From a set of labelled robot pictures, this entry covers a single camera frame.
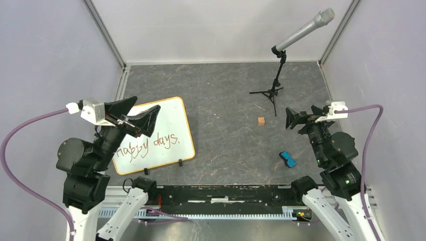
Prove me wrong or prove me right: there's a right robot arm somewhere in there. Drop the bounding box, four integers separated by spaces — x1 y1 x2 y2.
286 101 385 240

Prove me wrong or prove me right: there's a silver microphone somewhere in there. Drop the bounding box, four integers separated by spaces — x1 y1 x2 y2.
271 8 335 55

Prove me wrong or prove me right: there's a yellow framed whiteboard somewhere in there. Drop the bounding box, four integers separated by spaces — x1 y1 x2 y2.
113 96 195 175

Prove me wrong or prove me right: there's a black microphone tripod stand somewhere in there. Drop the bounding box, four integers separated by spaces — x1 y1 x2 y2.
249 46 287 116

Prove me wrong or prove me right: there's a white cable duct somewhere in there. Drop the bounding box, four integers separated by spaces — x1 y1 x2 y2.
98 206 313 221

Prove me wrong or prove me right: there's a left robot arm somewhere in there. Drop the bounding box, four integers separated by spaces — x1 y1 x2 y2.
56 96 161 240

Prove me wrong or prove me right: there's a small wooden cube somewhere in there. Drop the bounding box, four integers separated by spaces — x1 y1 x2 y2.
257 116 266 126

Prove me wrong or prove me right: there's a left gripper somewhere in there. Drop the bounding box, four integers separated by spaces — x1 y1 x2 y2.
93 94 161 168

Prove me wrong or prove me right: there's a purple cable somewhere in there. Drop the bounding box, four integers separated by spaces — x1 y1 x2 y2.
0 102 80 241
334 104 384 241

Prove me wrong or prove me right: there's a blue whiteboard eraser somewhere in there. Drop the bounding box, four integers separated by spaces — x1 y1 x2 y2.
279 151 296 168

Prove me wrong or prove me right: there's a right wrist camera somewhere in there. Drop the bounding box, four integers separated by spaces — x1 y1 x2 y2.
315 101 348 123

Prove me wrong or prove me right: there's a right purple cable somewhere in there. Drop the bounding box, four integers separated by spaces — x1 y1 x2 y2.
334 104 384 241

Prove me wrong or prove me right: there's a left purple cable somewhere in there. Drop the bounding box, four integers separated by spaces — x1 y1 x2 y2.
0 102 80 241

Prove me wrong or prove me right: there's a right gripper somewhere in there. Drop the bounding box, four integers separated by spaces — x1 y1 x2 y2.
285 105 335 164

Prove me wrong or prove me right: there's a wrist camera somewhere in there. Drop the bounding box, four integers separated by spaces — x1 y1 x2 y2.
80 99 114 126
315 101 348 123

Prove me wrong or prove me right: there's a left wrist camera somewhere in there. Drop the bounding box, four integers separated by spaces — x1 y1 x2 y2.
80 99 114 126

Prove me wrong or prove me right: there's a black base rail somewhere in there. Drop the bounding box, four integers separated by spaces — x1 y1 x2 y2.
146 185 306 215

